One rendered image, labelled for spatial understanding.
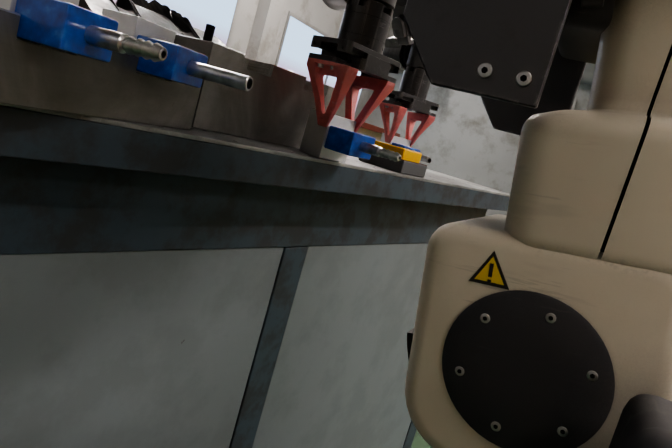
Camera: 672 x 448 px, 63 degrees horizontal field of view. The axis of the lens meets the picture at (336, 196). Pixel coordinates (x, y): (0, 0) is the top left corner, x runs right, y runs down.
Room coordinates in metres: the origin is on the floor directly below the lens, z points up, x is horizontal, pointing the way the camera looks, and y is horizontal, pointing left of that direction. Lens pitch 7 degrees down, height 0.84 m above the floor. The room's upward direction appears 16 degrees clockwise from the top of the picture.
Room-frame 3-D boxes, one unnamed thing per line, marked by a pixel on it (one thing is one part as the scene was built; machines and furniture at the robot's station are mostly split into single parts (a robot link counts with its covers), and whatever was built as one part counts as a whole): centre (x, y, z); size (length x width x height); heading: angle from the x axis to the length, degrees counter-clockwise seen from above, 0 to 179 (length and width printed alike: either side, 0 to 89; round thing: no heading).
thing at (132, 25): (0.45, 0.15, 0.85); 0.13 x 0.05 x 0.05; 73
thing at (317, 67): (0.67, 0.03, 0.88); 0.07 x 0.07 x 0.09; 50
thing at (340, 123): (0.66, -0.01, 0.83); 0.13 x 0.05 x 0.05; 50
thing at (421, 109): (1.12, -0.10, 0.88); 0.07 x 0.07 x 0.09; 34
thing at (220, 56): (0.82, 0.29, 0.87); 0.50 x 0.26 x 0.14; 55
